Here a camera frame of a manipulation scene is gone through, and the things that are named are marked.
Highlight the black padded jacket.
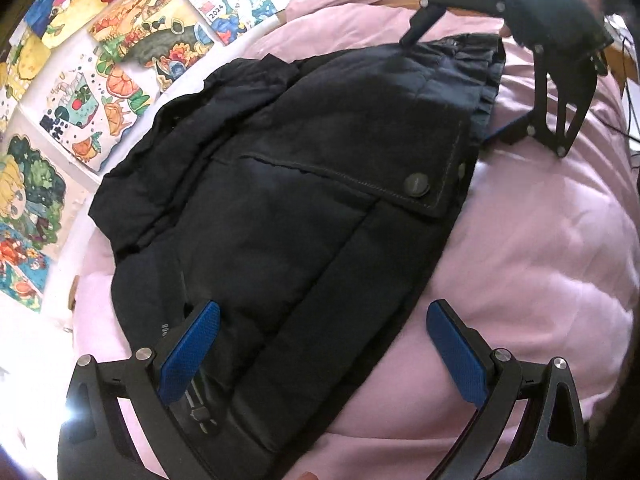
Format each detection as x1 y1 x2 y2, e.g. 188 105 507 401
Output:
87 32 507 474

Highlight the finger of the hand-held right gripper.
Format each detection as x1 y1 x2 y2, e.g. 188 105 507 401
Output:
482 45 608 159
400 0 505 46

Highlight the wooden bed frame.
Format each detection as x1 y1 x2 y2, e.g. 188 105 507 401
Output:
599 42 636 86

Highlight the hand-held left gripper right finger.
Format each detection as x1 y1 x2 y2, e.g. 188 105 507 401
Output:
426 299 587 480

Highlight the pink bed sheet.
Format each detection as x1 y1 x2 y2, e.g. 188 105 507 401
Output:
65 5 640 480

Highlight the black cable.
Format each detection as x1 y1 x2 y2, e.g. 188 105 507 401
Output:
596 109 640 144

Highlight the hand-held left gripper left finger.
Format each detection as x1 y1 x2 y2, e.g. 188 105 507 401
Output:
57 300 221 480

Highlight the group of colourful wall drawings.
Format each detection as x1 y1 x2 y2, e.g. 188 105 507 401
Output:
0 0 282 314

